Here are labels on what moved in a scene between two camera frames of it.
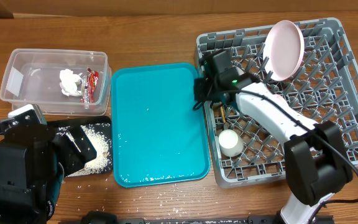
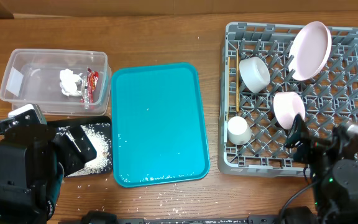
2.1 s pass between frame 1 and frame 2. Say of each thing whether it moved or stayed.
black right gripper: moved
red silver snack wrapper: stayed
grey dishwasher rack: moved
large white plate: moved
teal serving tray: stayed
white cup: moved
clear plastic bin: stayed
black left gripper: stayed
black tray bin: stayed
